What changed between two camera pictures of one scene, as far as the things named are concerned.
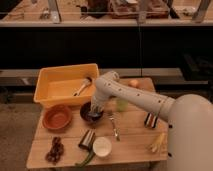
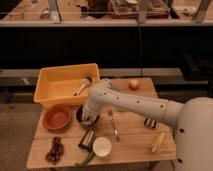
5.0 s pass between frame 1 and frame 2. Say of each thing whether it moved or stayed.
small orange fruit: stayed
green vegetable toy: stayed
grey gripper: moved
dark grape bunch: stayed
